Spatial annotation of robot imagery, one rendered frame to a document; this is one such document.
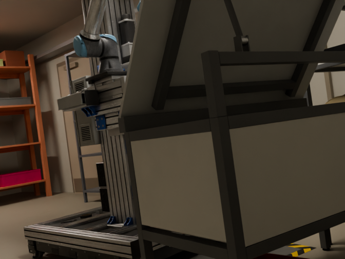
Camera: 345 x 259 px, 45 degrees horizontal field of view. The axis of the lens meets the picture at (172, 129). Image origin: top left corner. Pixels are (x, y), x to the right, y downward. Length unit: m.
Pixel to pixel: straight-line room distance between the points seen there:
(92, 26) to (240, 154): 1.36
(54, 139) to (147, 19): 6.16
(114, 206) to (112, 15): 1.25
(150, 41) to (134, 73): 0.14
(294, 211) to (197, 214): 0.33
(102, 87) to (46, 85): 5.27
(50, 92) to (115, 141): 4.98
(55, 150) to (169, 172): 6.23
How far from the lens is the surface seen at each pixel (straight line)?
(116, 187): 2.81
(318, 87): 4.14
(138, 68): 1.68
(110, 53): 2.50
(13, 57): 7.47
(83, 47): 2.42
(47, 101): 7.76
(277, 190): 1.42
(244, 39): 1.38
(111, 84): 2.43
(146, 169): 1.64
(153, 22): 1.63
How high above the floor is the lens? 0.77
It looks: level
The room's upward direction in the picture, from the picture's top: 8 degrees counter-clockwise
